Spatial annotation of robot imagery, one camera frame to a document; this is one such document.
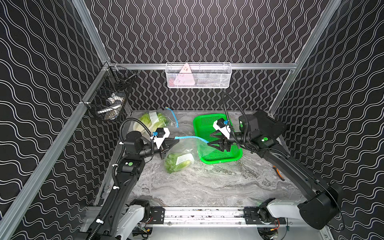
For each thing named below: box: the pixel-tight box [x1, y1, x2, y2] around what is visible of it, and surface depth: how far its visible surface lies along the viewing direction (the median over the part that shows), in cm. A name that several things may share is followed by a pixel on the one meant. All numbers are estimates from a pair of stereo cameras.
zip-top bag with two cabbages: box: [133, 107, 179, 134], surface depth 105 cm
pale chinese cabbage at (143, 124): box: [133, 113, 153, 136], surface depth 105 cm
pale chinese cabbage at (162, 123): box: [148, 112, 169, 132], surface depth 103 cm
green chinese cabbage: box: [165, 153, 195, 174], surface depth 82 cm
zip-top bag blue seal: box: [164, 136, 215, 174], surface depth 80 cm
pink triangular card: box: [173, 63, 195, 86], surface depth 92 cm
